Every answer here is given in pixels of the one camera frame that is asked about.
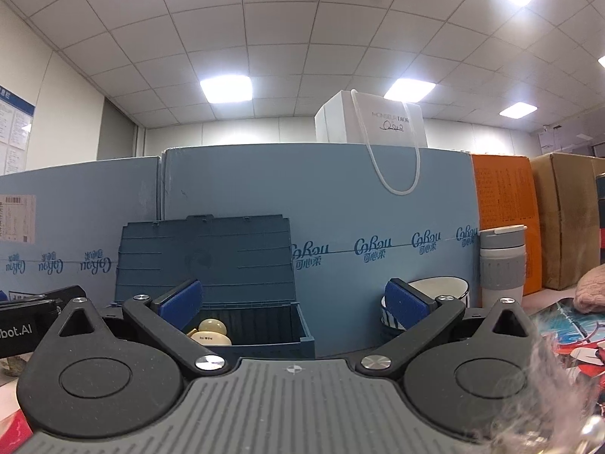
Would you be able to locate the white paper bag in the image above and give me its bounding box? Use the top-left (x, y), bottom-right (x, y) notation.
top-left (314, 89), bottom-right (428, 196)

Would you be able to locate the cream round container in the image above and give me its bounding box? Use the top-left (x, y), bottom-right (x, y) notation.
top-left (197, 318), bottom-right (229, 336)

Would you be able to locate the cream lotion bottle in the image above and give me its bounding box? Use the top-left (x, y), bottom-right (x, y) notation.
top-left (189, 331), bottom-right (233, 347)

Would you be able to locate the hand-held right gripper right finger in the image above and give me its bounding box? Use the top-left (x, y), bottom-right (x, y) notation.
top-left (356, 278), bottom-right (538, 381)

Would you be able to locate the white and grey cup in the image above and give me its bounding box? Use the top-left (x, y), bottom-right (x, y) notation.
top-left (479, 224), bottom-right (527, 310)

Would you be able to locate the wall poster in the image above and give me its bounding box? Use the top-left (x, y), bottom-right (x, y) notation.
top-left (0, 86), bottom-right (36, 176)

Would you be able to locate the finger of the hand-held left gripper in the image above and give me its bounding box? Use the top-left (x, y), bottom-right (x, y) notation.
top-left (0, 286), bottom-right (88, 314)

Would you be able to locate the large blue carton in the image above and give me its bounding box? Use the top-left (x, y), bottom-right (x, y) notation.
top-left (161, 144), bottom-right (483, 358)
top-left (0, 156), bottom-right (164, 306)

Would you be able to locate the printed desk mat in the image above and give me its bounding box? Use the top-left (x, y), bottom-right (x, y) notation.
top-left (529, 297), bottom-right (605, 389)

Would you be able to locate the pink knitted cloth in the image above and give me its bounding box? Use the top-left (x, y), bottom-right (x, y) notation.
top-left (573, 264), bottom-right (605, 314)

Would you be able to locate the navy thermos bottle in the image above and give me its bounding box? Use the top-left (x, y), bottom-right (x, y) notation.
top-left (596, 158), bottom-right (605, 266)

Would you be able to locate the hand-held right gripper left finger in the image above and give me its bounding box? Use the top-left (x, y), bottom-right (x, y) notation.
top-left (35, 278), bottom-right (232, 380)

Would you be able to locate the fuzzy pink fur trim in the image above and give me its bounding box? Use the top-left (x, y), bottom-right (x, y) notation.
top-left (489, 336), bottom-right (605, 454)

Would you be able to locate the navy striped bowl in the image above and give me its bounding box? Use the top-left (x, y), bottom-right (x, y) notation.
top-left (380, 277), bottom-right (470, 341)

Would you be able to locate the blue plastic storage box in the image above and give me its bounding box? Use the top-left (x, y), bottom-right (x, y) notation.
top-left (113, 214), bottom-right (316, 359)

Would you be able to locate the brown cardboard box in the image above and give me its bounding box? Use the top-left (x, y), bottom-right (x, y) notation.
top-left (529, 152), bottom-right (605, 291)

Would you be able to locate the orange box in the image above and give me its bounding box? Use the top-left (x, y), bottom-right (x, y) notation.
top-left (470, 154), bottom-right (544, 296)

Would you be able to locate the red item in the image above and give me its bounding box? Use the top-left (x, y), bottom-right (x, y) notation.
top-left (0, 409), bottom-right (34, 454)

